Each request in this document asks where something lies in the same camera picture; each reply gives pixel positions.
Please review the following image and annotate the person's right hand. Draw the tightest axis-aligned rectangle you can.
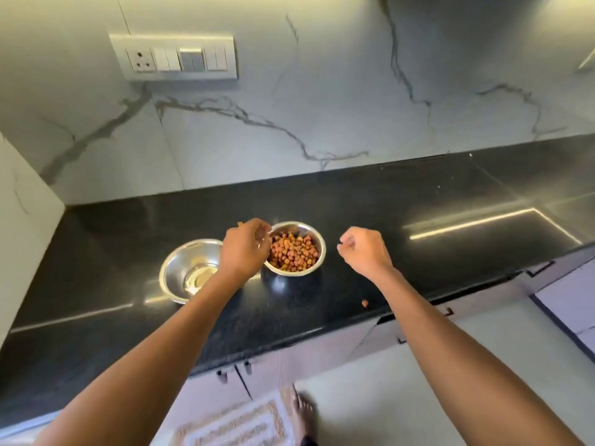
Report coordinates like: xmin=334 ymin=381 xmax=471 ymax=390
xmin=337 ymin=226 xmax=396 ymax=282

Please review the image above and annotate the person's left forearm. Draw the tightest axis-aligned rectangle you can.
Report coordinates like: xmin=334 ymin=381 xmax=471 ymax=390
xmin=35 ymin=269 xmax=247 ymax=446

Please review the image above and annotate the white wall switch panel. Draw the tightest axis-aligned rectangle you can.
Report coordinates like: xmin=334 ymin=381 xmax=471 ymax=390
xmin=108 ymin=33 xmax=239 ymax=82

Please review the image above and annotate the person's right forearm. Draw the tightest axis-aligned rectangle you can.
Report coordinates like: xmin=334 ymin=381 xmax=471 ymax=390
xmin=367 ymin=266 xmax=584 ymax=446

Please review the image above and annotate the person's right foot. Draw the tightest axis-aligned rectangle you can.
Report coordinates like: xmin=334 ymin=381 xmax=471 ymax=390
xmin=290 ymin=384 xmax=319 ymax=442

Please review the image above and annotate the grey lower cabinet door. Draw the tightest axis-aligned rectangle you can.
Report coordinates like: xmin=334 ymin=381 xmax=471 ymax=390
xmin=234 ymin=318 xmax=380 ymax=400
xmin=153 ymin=364 xmax=254 ymax=435

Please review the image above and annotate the brown white patterned floor mat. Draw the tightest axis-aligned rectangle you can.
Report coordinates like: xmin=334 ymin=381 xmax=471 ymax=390
xmin=169 ymin=385 xmax=303 ymax=446

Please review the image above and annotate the person's left hand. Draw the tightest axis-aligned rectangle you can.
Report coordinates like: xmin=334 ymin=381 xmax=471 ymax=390
xmin=217 ymin=217 xmax=274 ymax=289

